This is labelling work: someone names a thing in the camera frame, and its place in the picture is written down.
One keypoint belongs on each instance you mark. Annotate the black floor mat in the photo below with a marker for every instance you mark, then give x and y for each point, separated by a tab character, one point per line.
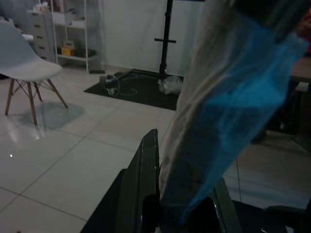
141	91

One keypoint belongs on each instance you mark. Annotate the black metal stand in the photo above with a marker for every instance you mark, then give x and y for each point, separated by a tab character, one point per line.
165	41

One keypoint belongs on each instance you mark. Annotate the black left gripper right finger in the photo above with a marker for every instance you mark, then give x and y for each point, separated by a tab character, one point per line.
224	208

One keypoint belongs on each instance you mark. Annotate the grey drawer cabinet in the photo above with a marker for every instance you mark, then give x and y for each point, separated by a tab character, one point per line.
41	36

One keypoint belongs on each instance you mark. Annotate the yellow box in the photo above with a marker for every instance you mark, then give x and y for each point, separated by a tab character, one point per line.
66	51

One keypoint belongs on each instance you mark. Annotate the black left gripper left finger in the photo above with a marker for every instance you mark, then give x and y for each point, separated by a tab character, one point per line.
139	184

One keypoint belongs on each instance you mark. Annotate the white shell chair wooden legs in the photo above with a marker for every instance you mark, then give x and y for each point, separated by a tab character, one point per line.
26	63

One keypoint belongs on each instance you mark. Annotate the white metal shelf rack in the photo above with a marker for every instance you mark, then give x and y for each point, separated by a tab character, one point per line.
73	34

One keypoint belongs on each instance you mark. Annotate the crumpled clear plastic bag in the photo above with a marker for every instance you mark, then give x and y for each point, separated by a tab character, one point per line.
170	84

